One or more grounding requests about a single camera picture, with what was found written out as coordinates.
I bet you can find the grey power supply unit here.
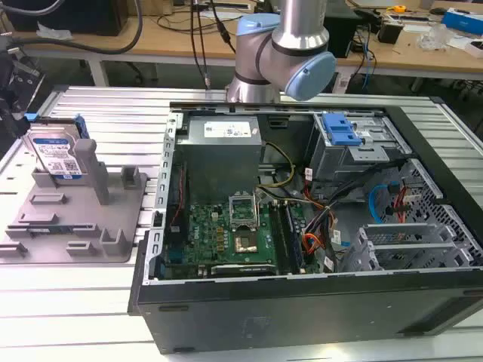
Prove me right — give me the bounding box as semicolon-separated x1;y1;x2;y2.
174;115;263;204

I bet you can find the yellow black power wire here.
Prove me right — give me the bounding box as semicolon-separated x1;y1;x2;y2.
256;140;297;189

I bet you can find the blue cardboard box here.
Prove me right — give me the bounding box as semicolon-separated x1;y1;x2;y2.
441;8;483;37

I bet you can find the metal socket cover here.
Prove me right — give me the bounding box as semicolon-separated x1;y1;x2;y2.
228;194;258;232

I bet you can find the black computer tower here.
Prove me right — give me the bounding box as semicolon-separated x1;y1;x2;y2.
322;5;363;59

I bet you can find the black box on desk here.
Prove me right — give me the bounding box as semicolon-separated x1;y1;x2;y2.
377;19;405;44

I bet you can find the clear plastic bag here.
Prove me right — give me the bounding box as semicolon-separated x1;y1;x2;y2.
415;23;458;51

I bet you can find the red data wire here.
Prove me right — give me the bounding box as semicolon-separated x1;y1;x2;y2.
388;180;411;222

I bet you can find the grey parts rack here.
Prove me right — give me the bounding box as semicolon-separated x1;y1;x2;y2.
0;138;149;264

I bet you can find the hard disk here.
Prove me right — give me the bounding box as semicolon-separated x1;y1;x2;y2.
23;112;88;183

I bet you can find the CPU socket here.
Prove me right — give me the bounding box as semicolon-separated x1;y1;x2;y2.
232;232;260;256

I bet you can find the black open PC case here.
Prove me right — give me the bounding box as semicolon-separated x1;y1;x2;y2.
127;100;483;355

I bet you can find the blue data wire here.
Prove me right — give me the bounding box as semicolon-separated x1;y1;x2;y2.
368;182;393;228

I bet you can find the wooden desk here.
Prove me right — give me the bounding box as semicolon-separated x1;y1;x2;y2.
7;0;483;81

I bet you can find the metal drive cage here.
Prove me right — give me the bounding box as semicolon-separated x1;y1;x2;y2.
303;112;413;186

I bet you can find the silver disk bay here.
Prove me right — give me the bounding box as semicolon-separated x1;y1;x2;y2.
350;222;472;271

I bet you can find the blue drive latch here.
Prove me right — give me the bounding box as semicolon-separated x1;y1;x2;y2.
321;112;361;147

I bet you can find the green motherboard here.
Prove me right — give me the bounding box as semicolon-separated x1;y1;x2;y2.
163;197;325;279

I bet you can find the black graphics card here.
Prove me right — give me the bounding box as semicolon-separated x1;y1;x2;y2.
209;263;280;276

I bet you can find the thick grey cable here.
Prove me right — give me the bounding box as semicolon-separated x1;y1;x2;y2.
0;0;144;56

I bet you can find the coloured power wire bundle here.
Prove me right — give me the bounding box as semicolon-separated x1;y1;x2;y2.
301;195;340;261

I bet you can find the black hanging cable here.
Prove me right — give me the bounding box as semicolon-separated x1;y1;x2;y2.
189;0;211;90

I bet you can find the black equipment at edge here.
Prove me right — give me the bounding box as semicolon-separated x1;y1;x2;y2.
0;35;48;139

